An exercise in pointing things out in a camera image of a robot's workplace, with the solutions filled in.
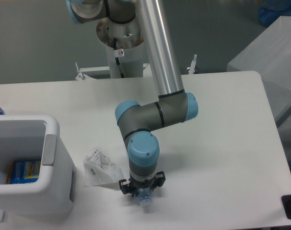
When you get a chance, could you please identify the white trash can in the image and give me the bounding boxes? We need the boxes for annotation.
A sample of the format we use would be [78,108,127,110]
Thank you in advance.
[0,115,76,215]

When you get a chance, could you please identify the clear plastic water bottle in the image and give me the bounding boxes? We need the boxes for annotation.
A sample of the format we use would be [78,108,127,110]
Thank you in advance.
[136,187,152,207]

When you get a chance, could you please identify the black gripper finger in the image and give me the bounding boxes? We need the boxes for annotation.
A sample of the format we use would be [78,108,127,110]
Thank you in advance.
[152,171,165,189]
[118,179,137,197]

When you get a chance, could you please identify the black pedestal cable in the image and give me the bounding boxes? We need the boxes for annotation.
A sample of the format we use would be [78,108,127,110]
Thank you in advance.
[113,37,125,79]

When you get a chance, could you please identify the metal clamp screw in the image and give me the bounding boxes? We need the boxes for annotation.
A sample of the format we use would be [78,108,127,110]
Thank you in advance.
[186,54,198,75]

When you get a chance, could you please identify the clear plastic wrapper bag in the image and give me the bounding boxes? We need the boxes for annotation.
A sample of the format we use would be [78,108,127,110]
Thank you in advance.
[83,147,124,186]

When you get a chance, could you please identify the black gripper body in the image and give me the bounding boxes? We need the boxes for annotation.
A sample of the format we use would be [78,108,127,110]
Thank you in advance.
[129,177,157,192]

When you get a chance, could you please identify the grey covered box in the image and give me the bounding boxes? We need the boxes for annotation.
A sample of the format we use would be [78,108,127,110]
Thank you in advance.
[227,16,291,127]

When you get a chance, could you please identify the blue yellow snack package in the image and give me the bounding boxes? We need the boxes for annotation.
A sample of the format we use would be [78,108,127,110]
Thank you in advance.
[6,159,41,184]

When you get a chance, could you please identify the blue plastic bag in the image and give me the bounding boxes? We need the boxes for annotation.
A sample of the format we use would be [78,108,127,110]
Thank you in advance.
[257,0,291,27]

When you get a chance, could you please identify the white pedestal base bracket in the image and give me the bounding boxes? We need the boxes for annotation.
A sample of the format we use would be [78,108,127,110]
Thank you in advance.
[75,62,152,81]

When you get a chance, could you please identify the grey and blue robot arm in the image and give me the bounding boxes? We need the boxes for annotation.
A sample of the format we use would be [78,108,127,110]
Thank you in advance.
[67,0,198,198]

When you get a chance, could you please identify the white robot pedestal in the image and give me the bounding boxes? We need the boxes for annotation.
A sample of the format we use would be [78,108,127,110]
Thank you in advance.
[96,18,145,79]

